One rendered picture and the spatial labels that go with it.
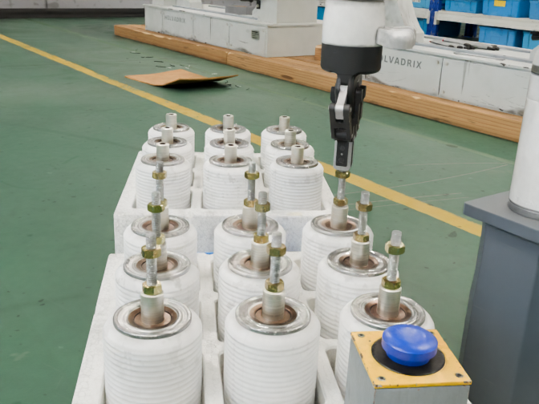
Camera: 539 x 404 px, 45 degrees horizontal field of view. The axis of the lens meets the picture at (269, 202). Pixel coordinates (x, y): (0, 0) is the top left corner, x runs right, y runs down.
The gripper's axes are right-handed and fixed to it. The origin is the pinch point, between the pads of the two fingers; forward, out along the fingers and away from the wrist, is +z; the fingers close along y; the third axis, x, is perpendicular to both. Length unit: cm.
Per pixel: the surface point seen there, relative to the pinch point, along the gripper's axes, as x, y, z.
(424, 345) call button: 13.1, 40.0, 2.2
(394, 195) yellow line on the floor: 1, -90, 35
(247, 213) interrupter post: -11.1, 5.7, 7.8
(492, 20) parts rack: 36, -515, 14
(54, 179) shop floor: -90, -67, 35
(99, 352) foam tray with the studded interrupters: -20.4, 28.3, 17.1
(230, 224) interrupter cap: -13.4, 5.8, 9.7
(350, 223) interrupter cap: 1.5, -1.2, 9.9
